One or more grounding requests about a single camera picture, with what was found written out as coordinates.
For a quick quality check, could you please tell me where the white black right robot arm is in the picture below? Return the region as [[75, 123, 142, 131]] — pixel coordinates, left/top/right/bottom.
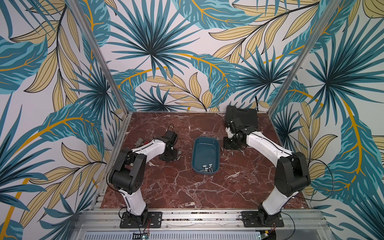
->
[[224, 118, 311, 217]]

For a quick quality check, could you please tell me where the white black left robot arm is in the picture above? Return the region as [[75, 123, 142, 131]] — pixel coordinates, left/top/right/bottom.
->
[[107, 138, 178, 217]]

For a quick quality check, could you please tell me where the teal plastic storage box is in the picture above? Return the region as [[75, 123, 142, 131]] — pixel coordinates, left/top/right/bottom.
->
[[191, 137, 221, 175]]

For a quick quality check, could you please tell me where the black plastic tool case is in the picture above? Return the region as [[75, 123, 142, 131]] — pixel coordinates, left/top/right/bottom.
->
[[225, 105, 258, 131]]

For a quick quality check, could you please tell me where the grey valve with red handwheel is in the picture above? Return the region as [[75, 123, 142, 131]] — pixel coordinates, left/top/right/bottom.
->
[[134, 138, 152, 148]]

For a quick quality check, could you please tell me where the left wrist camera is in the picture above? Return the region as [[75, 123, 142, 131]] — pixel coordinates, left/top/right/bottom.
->
[[162, 130, 178, 147]]

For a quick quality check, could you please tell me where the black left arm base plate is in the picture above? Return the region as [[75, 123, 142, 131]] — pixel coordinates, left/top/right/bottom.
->
[[120, 211, 163, 229]]

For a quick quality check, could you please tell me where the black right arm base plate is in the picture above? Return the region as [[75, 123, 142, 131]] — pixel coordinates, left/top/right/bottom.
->
[[240, 211, 285, 229]]

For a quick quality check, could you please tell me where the aluminium front rail frame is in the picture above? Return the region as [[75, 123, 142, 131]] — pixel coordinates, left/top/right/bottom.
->
[[70, 209, 335, 240]]

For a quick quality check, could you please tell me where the aluminium right corner post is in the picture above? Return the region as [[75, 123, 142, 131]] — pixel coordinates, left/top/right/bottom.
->
[[268, 0, 341, 117]]

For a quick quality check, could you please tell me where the aluminium corner post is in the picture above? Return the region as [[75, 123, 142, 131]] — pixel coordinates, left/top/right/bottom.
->
[[68, 0, 129, 116], [268, 0, 341, 117]]

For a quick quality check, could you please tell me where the aluminium left corner post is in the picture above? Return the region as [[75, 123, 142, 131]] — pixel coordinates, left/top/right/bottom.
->
[[68, 0, 129, 116]]

